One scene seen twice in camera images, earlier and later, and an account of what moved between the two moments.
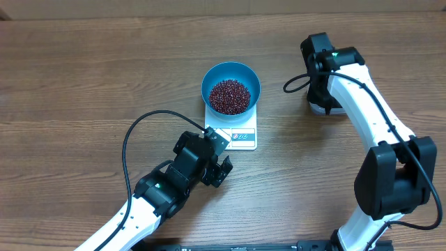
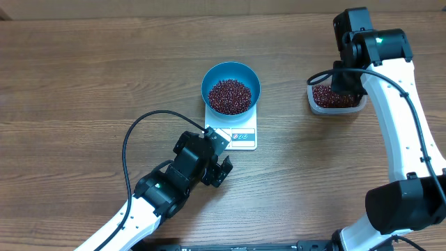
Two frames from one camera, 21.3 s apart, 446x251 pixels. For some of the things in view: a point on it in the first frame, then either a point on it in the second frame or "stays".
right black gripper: (318, 100) to (343, 85)
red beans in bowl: (229, 97) stays
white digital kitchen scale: (242, 132) stays
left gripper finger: (214, 174) stays
